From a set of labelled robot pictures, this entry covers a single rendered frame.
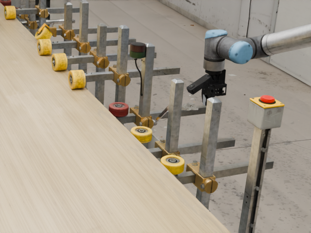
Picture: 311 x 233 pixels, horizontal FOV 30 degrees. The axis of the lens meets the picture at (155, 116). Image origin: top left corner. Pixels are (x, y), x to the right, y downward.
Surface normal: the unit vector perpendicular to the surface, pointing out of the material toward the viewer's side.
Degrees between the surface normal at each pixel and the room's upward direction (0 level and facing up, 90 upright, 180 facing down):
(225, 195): 0
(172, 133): 90
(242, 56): 89
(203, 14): 90
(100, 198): 0
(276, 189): 0
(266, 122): 90
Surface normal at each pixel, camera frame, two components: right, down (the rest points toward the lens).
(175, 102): 0.44, 0.37
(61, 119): 0.07, -0.92
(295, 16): -0.92, 0.08
